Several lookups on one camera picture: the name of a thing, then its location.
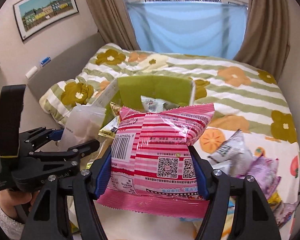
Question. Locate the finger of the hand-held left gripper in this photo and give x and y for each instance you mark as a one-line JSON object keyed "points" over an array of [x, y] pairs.
{"points": [[56, 135], [82, 148]]}

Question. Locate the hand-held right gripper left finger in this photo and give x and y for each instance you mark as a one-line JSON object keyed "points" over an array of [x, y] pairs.
{"points": [[102, 173]]}

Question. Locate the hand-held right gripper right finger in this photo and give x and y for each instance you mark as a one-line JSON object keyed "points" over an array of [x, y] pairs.
{"points": [[202, 177]]}

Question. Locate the translucent plastic bag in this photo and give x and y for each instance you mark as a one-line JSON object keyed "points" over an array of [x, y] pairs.
{"points": [[82, 122]]}

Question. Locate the pink striped snack packet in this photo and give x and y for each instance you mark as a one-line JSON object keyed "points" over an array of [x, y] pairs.
{"points": [[150, 142]]}

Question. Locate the green cardboard box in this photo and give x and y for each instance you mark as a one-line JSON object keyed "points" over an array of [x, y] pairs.
{"points": [[140, 87]]}

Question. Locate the person's left hand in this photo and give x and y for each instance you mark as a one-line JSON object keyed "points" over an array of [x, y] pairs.
{"points": [[12, 201]]}

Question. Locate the yellow white snack packet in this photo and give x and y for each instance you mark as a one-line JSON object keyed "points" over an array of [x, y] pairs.
{"points": [[110, 130]]}

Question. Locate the pile of assorted snack packets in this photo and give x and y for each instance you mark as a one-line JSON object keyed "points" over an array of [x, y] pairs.
{"points": [[262, 172]]}

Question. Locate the blue white small object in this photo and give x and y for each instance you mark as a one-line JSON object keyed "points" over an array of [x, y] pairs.
{"points": [[45, 61]]}

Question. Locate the fruit print bed sheet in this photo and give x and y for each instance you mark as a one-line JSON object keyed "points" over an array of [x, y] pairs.
{"points": [[277, 147]]}

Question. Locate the grey headboard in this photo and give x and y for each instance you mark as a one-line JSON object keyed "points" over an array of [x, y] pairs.
{"points": [[72, 55]]}

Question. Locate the grey white snack packet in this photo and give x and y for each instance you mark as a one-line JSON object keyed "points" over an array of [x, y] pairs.
{"points": [[152, 103]]}

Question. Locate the flowered striped quilt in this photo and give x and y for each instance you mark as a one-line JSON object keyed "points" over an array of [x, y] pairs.
{"points": [[227, 97]]}

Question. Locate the framed landscape picture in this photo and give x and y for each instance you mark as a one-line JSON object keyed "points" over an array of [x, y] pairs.
{"points": [[45, 7]]}

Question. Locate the brown curtain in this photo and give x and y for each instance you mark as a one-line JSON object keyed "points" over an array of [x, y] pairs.
{"points": [[265, 30], [110, 12]]}

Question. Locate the blue sheer curtain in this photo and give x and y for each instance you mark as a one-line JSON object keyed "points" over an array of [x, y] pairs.
{"points": [[185, 27]]}

